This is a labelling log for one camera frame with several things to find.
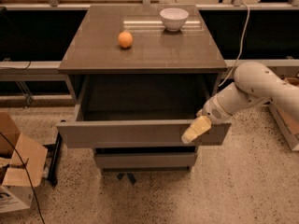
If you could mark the yellow foam padded gripper finger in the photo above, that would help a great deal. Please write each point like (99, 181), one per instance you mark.
(199, 126)

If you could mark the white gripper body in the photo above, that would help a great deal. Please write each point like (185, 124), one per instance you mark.
(214, 111)

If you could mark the grey top drawer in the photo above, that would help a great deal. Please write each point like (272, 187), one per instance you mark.
(134, 110)

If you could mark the grey drawer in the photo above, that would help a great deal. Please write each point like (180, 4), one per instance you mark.
(145, 161)
(134, 110)

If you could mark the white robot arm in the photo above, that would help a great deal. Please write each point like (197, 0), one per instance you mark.
(254, 84)

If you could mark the grey drawer cabinet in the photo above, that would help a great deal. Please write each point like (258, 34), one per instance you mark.
(95, 50)

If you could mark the grey bottom drawer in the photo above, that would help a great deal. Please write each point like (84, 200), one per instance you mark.
(145, 161)

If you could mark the open cardboard box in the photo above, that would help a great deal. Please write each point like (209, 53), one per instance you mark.
(22, 165)

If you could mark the white ceramic bowl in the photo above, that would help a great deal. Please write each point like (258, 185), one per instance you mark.
(173, 18)

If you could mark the orange fruit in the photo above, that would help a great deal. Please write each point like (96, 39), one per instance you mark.
(125, 40)

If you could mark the black metal stand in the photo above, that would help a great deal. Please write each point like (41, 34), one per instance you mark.
(53, 153)

